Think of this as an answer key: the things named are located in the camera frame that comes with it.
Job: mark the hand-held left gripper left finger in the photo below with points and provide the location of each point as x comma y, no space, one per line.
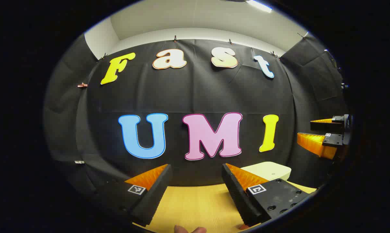
154,195

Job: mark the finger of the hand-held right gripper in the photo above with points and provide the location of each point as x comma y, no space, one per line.
327,126
316,144

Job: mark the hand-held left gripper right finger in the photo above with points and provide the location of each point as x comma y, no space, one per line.
235,194

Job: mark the pale green garbage bin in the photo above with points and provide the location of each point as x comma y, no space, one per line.
269,170

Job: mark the copper cloth clip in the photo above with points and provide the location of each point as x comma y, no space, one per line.
82,85

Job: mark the ceiling light strip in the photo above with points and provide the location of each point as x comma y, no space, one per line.
259,5

